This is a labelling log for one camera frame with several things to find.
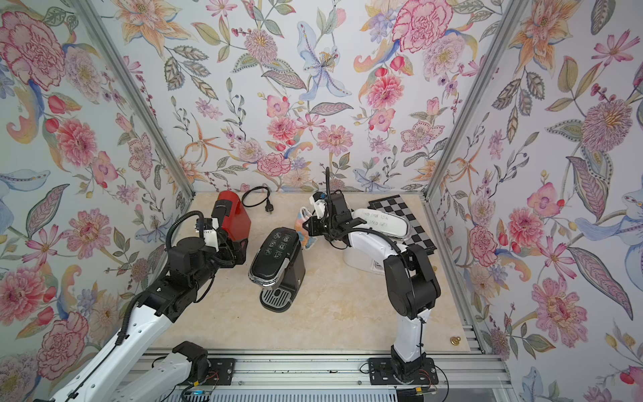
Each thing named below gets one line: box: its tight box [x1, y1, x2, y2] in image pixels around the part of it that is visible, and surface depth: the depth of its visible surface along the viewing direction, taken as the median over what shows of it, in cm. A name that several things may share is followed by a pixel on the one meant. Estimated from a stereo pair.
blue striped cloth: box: [293, 206, 318, 251], surface depth 92 cm
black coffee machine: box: [247, 226, 306, 314], surface depth 77 cm
